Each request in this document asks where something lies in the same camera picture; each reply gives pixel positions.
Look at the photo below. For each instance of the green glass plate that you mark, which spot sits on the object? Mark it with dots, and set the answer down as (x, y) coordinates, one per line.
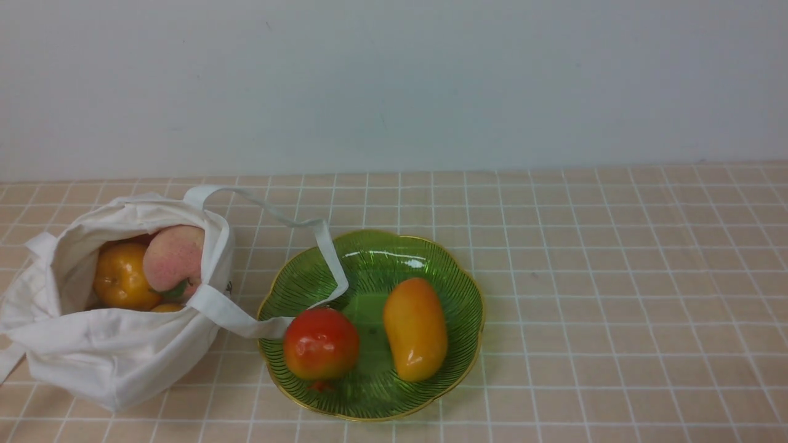
(374, 262)

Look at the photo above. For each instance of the pink peach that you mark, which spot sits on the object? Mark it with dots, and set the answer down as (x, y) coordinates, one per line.
(172, 261)

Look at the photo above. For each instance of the white cloth bag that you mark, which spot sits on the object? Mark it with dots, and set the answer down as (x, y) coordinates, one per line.
(118, 358)

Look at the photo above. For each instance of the red tomato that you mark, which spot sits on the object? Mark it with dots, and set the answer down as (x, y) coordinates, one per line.
(321, 344)

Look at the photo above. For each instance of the orange tangerine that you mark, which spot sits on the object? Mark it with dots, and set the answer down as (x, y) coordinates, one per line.
(120, 280)

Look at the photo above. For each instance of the small orange fruit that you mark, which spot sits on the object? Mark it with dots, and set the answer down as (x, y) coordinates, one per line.
(167, 308)

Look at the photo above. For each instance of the yellow orange mango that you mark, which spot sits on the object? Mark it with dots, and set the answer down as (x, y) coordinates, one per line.
(416, 329)

